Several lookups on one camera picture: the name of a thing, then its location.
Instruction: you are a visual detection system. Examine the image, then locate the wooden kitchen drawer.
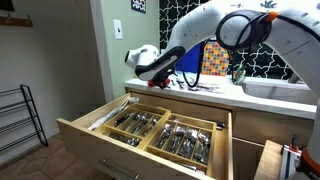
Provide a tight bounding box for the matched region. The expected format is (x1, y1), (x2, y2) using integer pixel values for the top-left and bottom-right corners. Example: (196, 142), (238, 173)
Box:
(56, 92), (234, 180)

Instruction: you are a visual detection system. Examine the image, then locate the steel fork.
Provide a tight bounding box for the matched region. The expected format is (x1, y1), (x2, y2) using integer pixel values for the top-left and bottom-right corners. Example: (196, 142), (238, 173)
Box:
(200, 82), (221, 89)
(189, 87), (214, 94)
(199, 84), (221, 91)

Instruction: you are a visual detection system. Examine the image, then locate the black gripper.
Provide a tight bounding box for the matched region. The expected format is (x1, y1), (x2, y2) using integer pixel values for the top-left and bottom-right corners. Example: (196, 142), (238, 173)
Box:
(154, 67), (179, 90)

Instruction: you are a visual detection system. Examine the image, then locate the wooden coat hook rail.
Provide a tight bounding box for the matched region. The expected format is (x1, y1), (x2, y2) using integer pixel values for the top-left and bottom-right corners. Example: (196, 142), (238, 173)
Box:
(0, 14), (34, 28)

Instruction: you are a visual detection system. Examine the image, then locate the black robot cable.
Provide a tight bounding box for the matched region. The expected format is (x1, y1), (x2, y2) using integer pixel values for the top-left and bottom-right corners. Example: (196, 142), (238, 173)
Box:
(177, 9), (320, 90)

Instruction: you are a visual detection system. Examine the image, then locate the wooden base cabinet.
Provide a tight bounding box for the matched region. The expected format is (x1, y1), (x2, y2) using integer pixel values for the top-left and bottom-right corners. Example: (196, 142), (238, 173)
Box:
(128, 87), (316, 180)

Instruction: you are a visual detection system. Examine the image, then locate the steel dinner knife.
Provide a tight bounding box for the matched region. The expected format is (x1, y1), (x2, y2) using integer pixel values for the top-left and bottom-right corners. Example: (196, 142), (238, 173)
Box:
(175, 78), (186, 91)

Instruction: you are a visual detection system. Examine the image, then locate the bamboo cutlery organizer tray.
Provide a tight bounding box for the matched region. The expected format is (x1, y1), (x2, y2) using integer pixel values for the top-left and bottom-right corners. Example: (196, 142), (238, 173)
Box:
(102, 102), (172, 152)
(145, 112), (218, 177)

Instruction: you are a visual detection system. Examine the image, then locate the steel cutlery pile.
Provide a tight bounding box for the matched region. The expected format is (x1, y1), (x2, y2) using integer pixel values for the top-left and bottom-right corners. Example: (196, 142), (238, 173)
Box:
(193, 130), (212, 165)
(167, 124), (186, 154)
(141, 117), (160, 138)
(109, 133), (142, 148)
(178, 128), (200, 160)
(121, 113), (143, 133)
(130, 113), (151, 135)
(154, 123), (173, 150)
(113, 112), (135, 129)

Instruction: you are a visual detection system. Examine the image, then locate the black wall frame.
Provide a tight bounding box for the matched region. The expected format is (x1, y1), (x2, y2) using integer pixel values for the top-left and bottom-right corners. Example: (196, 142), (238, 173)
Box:
(0, 0), (15, 12)

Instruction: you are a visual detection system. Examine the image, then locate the aluminium stand frame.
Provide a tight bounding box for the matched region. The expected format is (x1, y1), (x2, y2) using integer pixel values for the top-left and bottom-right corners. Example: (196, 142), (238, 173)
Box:
(279, 134), (303, 180)

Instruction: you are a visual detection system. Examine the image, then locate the colourful patterned board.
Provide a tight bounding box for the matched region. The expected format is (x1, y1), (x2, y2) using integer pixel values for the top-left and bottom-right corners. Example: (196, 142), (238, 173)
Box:
(201, 40), (231, 77)

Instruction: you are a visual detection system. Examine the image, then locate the orange cable strap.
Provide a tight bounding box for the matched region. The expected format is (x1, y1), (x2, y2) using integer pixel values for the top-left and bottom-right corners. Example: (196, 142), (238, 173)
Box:
(266, 10), (280, 22)

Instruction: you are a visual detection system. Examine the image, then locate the light wooden block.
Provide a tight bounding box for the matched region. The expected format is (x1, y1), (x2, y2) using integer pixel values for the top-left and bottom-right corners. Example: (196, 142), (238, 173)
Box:
(253, 139), (284, 180)

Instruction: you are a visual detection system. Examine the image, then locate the grey metal faucet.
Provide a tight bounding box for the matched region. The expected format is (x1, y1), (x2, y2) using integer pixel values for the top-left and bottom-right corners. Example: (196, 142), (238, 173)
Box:
(288, 72), (303, 85)

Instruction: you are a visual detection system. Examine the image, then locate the steel butter knife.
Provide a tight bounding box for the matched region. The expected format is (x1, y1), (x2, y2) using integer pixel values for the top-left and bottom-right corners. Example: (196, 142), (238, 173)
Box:
(191, 86), (222, 94)

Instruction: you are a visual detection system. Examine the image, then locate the black handled utensil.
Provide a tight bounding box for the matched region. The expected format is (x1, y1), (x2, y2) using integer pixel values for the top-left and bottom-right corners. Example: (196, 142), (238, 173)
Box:
(213, 120), (228, 131)

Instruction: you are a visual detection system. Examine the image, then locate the black wire shoe rack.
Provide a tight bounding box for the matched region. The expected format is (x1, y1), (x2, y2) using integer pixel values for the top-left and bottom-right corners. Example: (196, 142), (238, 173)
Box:
(0, 84), (50, 155)

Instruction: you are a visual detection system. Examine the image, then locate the orange black clamp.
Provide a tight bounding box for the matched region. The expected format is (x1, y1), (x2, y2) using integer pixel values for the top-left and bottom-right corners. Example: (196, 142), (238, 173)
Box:
(295, 146), (320, 180)

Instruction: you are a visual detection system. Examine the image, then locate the metal drawer handle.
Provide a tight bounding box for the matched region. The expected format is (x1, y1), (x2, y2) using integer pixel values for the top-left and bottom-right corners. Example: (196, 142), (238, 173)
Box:
(97, 157), (141, 180)

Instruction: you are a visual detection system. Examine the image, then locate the clear plastic utensil bag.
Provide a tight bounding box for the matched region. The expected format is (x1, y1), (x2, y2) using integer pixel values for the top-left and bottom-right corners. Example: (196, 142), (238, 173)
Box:
(87, 96), (140, 132)

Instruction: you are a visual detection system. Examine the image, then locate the steel kitchen sink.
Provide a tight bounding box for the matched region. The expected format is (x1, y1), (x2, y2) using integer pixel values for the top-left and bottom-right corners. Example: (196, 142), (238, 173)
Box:
(242, 77), (318, 106)

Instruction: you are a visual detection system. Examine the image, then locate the green sponge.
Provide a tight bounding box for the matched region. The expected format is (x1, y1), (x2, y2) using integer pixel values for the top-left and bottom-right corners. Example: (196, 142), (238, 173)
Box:
(232, 63), (247, 85)

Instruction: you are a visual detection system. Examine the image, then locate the white light switch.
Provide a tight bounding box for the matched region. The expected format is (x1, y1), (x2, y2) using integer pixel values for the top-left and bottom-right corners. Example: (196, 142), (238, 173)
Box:
(113, 18), (124, 41)

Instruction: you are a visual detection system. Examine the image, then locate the red cloth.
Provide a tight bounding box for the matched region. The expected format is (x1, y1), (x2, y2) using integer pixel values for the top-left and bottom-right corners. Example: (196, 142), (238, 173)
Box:
(147, 78), (171, 90)

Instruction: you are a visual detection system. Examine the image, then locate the patterned wall art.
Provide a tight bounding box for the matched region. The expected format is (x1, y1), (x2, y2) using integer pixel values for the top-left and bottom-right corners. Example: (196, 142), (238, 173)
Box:
(130, 0), (147, 14)

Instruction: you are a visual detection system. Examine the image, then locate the loose steel utensil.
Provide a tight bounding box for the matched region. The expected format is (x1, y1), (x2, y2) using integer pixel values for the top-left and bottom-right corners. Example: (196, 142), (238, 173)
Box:
(171, 160), (206, 175)

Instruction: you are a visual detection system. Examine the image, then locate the steel tablespoon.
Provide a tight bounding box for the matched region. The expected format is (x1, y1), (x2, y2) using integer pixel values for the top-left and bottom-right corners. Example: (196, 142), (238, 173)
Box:
(186, 85), (202, 94)

